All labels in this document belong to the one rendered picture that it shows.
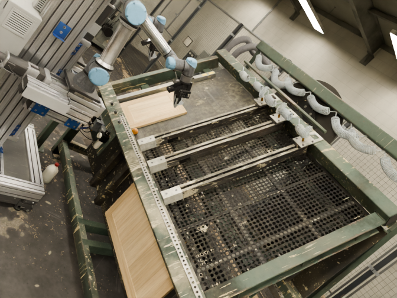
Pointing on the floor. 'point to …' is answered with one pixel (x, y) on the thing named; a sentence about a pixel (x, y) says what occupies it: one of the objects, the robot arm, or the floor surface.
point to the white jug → (51, 171)
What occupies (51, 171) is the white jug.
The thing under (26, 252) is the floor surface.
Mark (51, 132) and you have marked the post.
